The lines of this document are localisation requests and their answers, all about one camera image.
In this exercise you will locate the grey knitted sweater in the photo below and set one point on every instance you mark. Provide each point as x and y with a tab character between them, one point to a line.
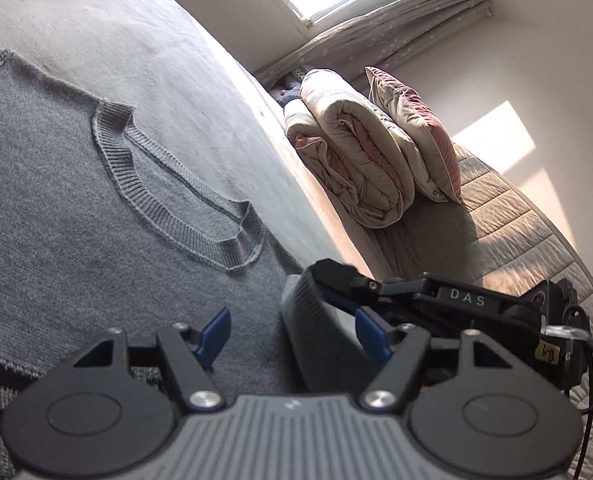
51	185

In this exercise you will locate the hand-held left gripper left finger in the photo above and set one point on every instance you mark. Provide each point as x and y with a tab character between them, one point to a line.
216	332

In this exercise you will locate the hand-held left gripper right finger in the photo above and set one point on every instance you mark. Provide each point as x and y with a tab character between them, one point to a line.
374	335

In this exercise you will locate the floral curtain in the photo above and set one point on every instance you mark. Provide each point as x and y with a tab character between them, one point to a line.
376	35

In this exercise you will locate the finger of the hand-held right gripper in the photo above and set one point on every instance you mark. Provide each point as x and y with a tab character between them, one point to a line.
346	306
334	277

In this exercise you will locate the beige quilted bedspread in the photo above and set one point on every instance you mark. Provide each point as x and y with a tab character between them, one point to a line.
501	220

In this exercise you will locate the folded beige and pink quilt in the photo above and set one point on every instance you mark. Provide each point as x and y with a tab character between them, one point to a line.
346	160

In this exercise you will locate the pile of colourful folded cloths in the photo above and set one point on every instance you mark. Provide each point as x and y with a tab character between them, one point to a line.
289	92

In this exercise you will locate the maroon and beige pillow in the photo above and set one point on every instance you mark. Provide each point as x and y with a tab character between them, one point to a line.
416	120

